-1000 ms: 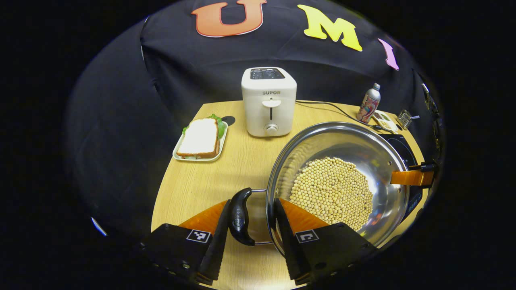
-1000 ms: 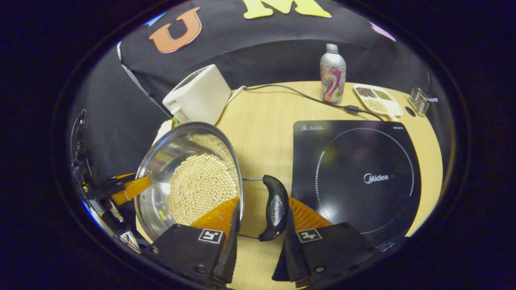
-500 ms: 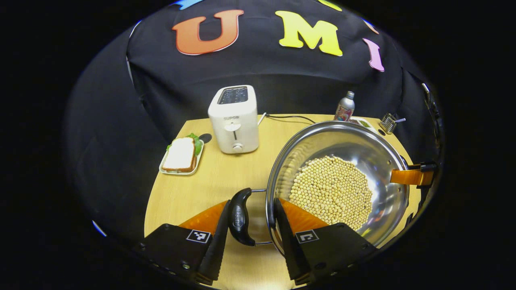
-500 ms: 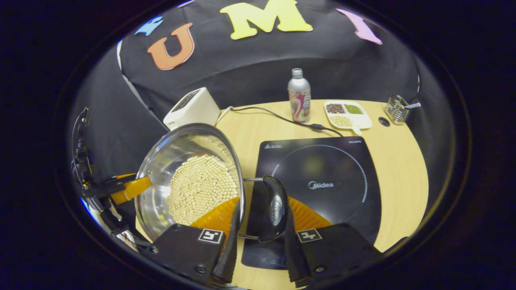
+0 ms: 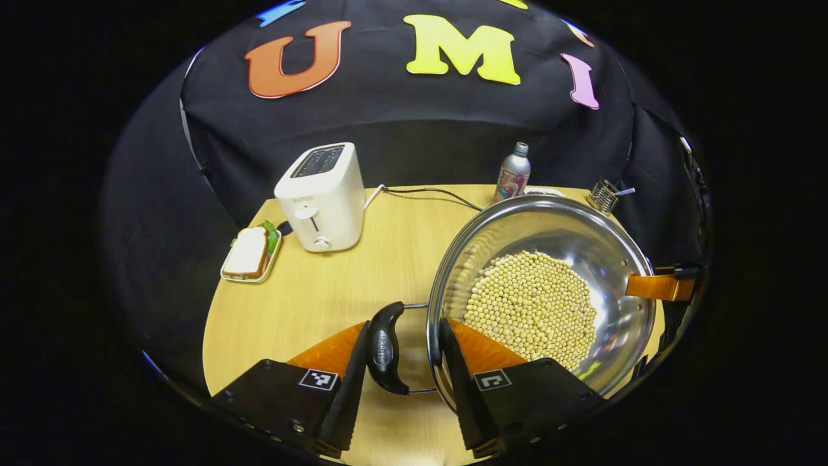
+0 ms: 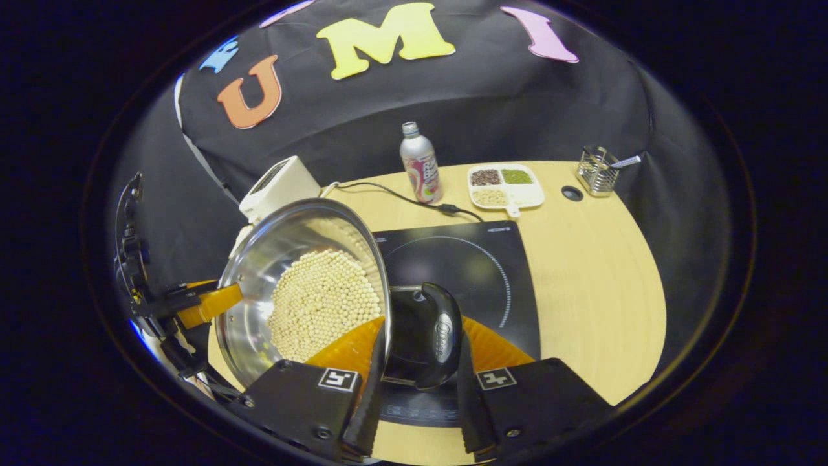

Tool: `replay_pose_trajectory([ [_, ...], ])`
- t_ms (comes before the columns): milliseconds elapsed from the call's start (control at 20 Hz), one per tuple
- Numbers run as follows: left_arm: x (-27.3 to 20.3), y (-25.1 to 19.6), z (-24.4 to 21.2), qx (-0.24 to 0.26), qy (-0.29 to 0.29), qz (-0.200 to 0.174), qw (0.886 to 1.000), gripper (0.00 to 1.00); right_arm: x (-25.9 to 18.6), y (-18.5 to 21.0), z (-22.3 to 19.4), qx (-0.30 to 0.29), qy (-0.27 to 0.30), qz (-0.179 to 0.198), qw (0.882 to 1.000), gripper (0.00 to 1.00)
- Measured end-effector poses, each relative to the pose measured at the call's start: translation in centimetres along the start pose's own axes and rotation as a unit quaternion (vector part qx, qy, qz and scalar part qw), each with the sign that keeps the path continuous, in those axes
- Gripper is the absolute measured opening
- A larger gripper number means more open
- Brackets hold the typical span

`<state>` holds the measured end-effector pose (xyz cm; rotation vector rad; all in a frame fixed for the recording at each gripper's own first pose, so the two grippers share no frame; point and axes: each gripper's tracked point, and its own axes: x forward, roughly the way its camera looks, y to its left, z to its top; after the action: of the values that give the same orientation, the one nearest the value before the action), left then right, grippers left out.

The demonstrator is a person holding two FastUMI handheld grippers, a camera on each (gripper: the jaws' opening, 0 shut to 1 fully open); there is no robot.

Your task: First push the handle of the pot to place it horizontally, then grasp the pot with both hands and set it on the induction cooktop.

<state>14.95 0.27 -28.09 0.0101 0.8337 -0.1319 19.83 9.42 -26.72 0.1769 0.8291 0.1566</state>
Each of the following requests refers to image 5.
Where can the sandwich with lettuce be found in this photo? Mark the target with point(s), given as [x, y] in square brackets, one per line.
[247, 252]

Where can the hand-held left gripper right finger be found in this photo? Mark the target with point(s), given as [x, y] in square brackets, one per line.
[462, 401]

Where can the white rectangular plate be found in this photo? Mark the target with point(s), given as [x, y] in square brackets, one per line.
[270, 265]

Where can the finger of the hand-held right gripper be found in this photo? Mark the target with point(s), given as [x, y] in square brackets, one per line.
[660, 288]

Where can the white toaster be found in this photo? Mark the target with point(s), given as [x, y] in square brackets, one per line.
[323, 200]

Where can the stainless steel pot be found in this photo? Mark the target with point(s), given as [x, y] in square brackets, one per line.
[563, 226]

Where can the pile of soybeans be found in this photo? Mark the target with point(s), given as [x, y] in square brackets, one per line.
[530, 304]

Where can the silver printed drink bottle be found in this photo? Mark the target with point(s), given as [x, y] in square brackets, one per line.
[512, 175]

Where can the white divided dish with beans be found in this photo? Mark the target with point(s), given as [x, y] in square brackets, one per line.
[543, 191]

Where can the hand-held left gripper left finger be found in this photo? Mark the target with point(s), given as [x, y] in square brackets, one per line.
[349, 401]

